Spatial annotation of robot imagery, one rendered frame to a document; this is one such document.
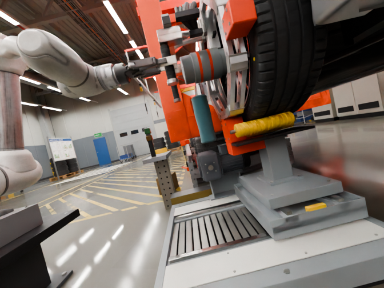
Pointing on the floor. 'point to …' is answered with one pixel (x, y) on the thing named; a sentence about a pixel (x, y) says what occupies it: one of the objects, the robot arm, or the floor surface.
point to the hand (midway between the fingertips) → (168, 63)
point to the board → (62, 151)
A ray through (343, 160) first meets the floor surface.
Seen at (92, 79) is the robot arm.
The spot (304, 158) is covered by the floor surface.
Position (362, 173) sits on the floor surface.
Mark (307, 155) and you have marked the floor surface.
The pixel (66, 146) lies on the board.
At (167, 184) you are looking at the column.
